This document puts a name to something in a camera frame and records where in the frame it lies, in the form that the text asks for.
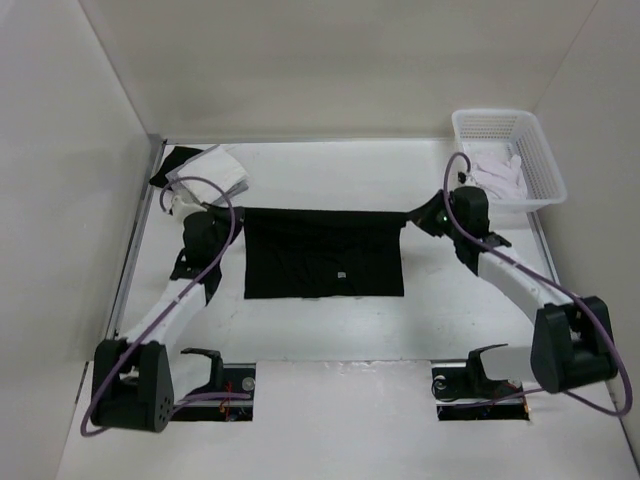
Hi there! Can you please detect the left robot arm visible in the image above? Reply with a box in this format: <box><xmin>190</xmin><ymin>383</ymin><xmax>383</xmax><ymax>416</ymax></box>
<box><xmin>80</xmin><ymin>207</ymin><xmax>249</xmax><ymax>437</ymax></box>

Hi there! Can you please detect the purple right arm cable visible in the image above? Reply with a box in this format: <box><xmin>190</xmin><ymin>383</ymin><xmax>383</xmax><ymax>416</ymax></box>
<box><xmin>443</xmin><ymin>152</ymin><xmax>634</xmax><ymax>417</ymax></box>

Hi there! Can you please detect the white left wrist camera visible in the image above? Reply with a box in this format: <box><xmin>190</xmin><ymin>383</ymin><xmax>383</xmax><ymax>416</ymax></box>
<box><xmin>168</xmin><ymin>194</ymin><xmax>206</xmax><ymax>222</ymax></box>

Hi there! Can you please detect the white tank top in basket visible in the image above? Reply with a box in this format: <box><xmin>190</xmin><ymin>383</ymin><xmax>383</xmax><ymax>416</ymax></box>
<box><xmin>470</xmin><ymin>149</ymin><xmax>528</xmax><ymax>200</ymax></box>

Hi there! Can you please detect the folded black tank top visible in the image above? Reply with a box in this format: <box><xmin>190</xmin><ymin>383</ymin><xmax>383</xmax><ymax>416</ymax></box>
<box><xmin>149</xmin><ymin>146</ymin><xmax>203</xmax><ymax>189</ymax></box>

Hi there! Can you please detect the white plastic basket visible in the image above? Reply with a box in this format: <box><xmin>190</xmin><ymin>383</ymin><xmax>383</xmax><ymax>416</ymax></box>
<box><xmin>451</xmin><ymin>108</ymin><xmax>567</xmax><ymax>214</ymax></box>

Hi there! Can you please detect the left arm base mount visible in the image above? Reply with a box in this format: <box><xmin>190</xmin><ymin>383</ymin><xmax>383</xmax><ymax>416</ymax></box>
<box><xmin>171</xmin><ymin>348</ymin><xmax>257</xmax><ymax>422</ymax></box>

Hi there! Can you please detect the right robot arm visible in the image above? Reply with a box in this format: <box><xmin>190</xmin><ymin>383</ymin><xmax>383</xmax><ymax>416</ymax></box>
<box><xmin>407</xmin><ymin>186</ymin><xmax>618</xmax><ymax>394</ymax></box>

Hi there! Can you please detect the folded white tank top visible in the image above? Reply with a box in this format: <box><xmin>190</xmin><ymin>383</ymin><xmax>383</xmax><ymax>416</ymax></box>
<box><xmin>172</xmin><ymin>145</ymin><xmax>250</xmax><ymax>206</ymax></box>

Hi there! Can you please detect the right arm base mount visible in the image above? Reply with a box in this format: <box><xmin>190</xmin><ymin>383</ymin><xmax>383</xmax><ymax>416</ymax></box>
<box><xmin>431</xmin><ymin>344</ymin><xmax>530</xmax><ymax>421</ymax></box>

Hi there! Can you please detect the black tank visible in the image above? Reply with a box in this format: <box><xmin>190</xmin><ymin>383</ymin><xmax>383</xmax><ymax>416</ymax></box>
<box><xmin>149</xmin><ymin>146</ymin><xmax>203</xmax><ymax>189</ymax></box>
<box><xmin>243</xmin><ymin>208</ymin><xmax>408</xmax><ymax>300</ymax></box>

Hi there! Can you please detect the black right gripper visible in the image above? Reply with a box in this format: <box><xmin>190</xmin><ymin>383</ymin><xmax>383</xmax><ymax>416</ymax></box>
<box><xmin>405</xmin><ymin>189</ymin><xmax>464</xmax><ymax>240</ymax></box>

